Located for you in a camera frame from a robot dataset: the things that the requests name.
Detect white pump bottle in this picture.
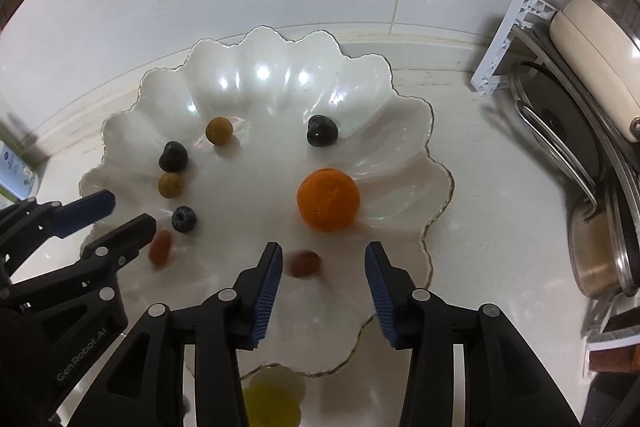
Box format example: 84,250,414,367
0,149,41,200

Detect orange mandarin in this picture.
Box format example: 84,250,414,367
296,168,362,232

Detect cream frying pan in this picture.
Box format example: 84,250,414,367
549,0,640,142

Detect yellow-brown longan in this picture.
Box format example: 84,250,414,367
158,172,184,199
205,117,234,146

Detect yellow-green citrus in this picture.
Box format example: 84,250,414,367
243,369,307,427

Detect white countertop shelf rack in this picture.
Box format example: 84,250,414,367
470,0,640,348

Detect dark cherry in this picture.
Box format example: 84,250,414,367
307,115,338,146
159,141,189,172

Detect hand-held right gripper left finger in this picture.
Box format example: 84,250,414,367
67,242,283,427

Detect white scalloped bowl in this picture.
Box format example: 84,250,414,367
80,26,455,378

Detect blueberry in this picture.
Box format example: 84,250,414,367
171,206,198,234

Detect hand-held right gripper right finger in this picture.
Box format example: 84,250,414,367
364,241,581,427

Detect red grape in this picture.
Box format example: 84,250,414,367
286,250,321,279
149,230,173,268

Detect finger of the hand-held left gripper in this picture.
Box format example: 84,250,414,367
0,189,117,259
0,213,158,309

